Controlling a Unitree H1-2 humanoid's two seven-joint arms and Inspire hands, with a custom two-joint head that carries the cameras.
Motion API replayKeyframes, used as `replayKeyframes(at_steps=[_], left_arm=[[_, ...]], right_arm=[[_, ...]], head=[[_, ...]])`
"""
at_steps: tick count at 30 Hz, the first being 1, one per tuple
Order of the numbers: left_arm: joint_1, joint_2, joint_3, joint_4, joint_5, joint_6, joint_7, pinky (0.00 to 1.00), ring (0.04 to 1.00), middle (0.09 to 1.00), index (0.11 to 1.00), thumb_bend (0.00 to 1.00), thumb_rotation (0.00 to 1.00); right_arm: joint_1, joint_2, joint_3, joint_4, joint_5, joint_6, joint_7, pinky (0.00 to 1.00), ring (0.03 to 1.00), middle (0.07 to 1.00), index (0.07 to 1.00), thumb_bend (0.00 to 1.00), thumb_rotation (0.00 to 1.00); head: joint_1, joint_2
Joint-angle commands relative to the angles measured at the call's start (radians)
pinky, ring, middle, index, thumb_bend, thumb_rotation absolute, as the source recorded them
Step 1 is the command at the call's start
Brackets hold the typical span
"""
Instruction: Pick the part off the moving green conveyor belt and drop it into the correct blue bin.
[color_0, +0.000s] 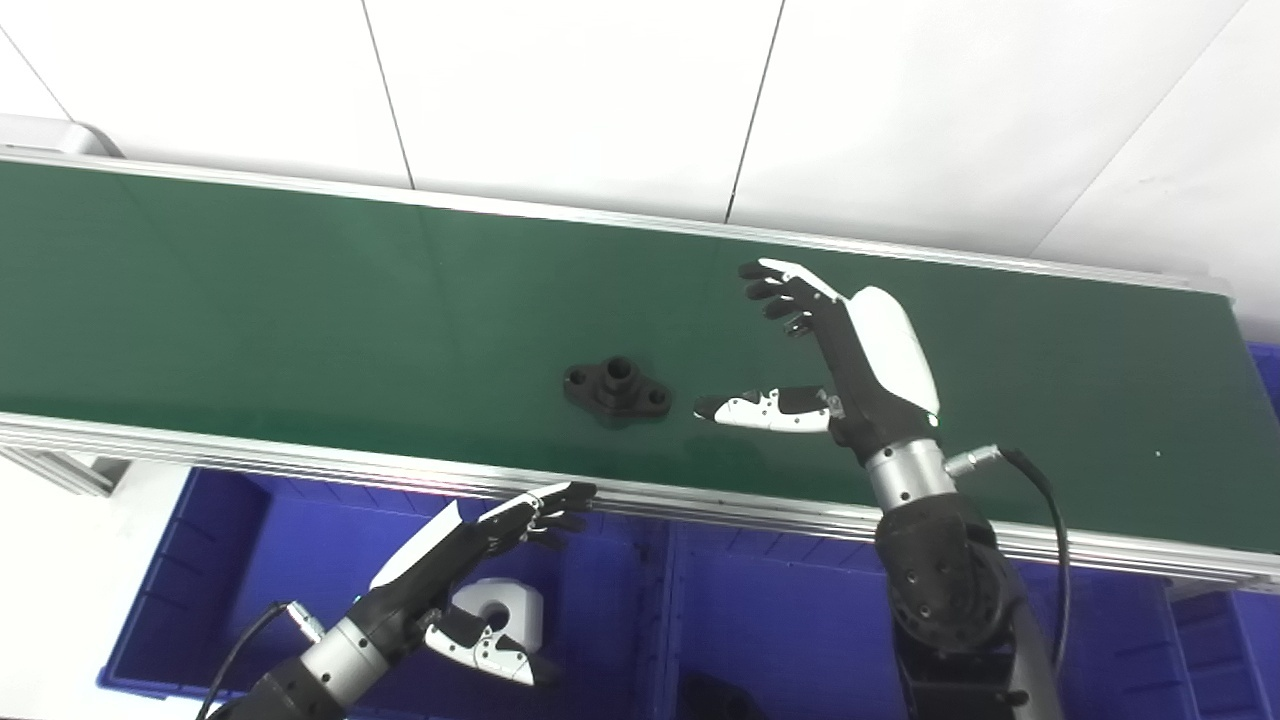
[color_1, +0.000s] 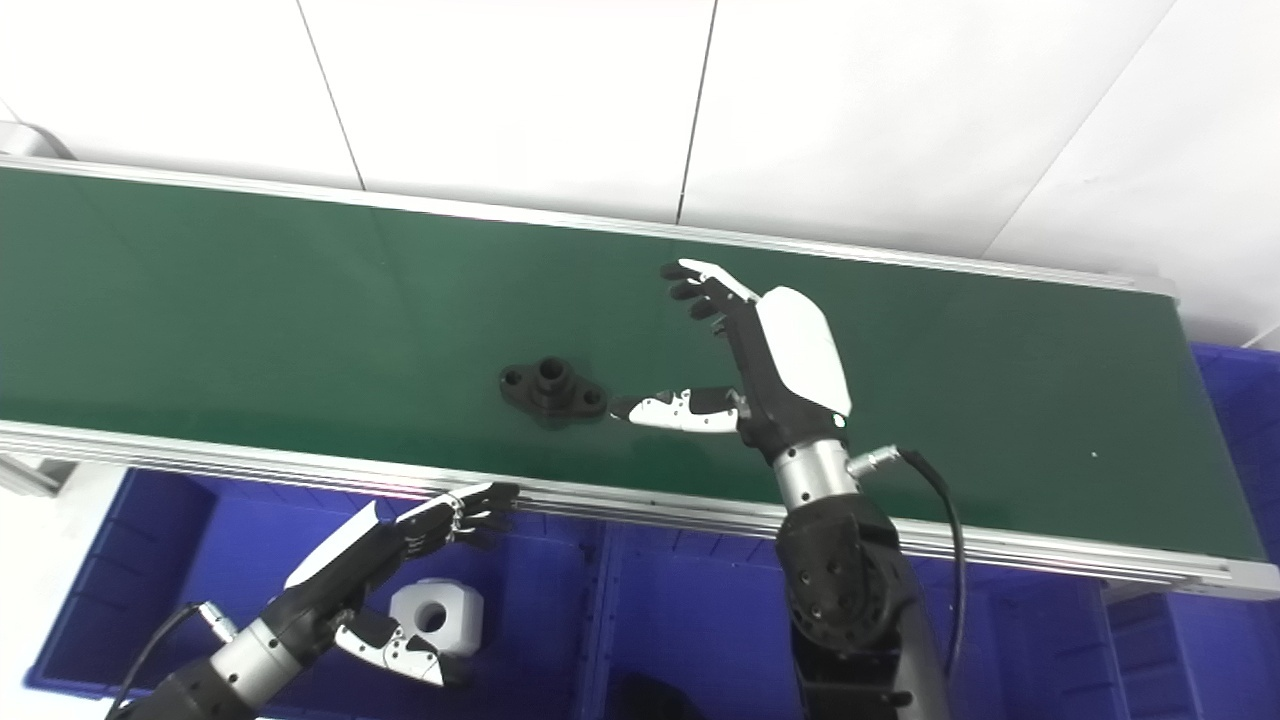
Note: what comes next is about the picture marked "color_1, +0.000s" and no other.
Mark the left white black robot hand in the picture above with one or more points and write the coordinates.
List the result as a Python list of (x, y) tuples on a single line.
[(345, 575)]

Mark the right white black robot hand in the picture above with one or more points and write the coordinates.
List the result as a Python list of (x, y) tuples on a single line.
[(790, 370)]

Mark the black flange part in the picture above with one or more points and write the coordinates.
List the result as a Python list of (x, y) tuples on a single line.
[(553, 390)]

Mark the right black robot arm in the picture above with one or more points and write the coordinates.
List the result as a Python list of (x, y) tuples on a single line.
[(850, 590)]

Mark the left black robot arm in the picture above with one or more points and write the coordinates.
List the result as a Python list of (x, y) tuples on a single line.
[(230, 665)]

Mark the white block part with hole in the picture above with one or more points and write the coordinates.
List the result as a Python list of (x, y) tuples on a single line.
[(450, 605)]

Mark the blue plastic bin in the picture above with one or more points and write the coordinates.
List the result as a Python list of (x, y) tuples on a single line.
[(1230, 640), (1020, 640), (150, 570)]

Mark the green conveyor belt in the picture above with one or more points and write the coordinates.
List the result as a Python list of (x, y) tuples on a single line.
[(300, 320)]

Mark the aluminium conveyor support leg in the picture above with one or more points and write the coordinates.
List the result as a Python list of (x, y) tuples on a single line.
[(30, 472)]

